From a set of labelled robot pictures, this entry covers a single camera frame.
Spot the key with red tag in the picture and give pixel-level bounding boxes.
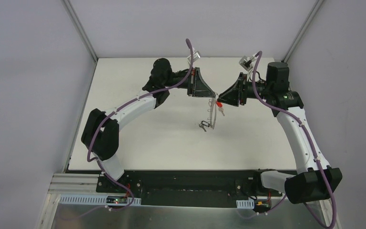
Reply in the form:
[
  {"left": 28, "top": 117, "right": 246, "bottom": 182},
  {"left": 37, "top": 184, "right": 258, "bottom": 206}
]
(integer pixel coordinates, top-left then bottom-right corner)
[{"left": 216, "top": 101, "right": 225, "bottom": 116}]

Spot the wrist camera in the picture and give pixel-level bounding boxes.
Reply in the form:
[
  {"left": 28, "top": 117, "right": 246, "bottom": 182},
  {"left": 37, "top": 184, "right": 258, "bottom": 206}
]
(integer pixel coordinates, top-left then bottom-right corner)
[
  {"left": 187, "top": 51, "right": 201, "bottom": 64},
  {"left": 239, "top": 55, "right": 257, "bottom": 71}
]

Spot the purple cable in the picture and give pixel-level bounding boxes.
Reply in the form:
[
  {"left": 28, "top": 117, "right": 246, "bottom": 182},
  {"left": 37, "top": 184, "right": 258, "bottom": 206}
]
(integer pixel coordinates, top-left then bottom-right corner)
[
  {"left": 60, "top": 38, "right": 195, "bottom": 220},
  {"left": 236, "top": 51, "right": 338, "bottom": 229}
]

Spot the controller board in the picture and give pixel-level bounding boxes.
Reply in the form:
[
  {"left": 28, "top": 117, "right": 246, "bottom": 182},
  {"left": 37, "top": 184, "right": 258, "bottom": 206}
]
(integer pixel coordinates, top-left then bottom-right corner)
[
  {"left": 254, "top": 201, "right": 271, "bottom": 212},
  {"left": 106, "top": 196, "right": 128, "bottom": 205}
]

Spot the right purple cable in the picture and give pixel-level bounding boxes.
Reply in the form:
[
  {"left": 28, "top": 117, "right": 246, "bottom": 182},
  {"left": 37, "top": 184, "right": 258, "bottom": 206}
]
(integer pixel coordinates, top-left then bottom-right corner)
[{"left": 236, "top": 51, "right": 338, "bottom": 229}]

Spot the left controller board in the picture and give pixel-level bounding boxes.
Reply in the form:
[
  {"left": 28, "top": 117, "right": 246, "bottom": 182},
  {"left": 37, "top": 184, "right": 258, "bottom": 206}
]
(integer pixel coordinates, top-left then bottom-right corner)
[{"left": 106, "top": 196, "right": 128, "bottom": 205}]

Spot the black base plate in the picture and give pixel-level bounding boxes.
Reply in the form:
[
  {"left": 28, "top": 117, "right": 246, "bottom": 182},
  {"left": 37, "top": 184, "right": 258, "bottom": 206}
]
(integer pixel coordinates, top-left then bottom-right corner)
[{"left": 96, "top": 170, "right": 282, "bottom": 208}]

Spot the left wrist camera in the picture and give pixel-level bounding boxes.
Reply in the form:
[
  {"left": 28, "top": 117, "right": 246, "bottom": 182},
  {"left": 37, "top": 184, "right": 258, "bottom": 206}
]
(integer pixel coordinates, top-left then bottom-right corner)
[{"left": 187, "top": 51, "right": 201, "bottom": 64}]

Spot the right controller board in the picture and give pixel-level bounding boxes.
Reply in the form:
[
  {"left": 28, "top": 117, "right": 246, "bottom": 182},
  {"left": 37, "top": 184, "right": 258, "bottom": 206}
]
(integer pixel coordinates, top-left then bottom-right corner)
[{"left": 254, "top": 201, "right": 271, "bottom": 212}]

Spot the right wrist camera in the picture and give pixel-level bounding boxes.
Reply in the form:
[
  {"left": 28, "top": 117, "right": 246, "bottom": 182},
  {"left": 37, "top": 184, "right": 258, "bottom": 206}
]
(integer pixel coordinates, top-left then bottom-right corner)
[{"left": 239, "top": 55, "right": 257, "bottom": 71}]

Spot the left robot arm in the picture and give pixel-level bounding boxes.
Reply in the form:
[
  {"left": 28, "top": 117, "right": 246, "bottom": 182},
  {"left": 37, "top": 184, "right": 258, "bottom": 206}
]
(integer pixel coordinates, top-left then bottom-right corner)
[{"left": 81, "top": 58, "right": 217, "bottom": 193}]

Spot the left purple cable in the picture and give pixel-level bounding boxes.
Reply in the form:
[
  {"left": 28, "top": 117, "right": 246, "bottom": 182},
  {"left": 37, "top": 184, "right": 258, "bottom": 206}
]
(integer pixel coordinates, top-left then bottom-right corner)
[{"left": 60, "top": 38, "right": 195, "bottom": 220}]

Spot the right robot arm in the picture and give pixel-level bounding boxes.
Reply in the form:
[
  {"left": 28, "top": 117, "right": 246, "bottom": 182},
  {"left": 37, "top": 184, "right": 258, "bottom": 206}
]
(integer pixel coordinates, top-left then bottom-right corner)
[{"left": 217, "top": 61, "right": 343, "bottom": 204}]

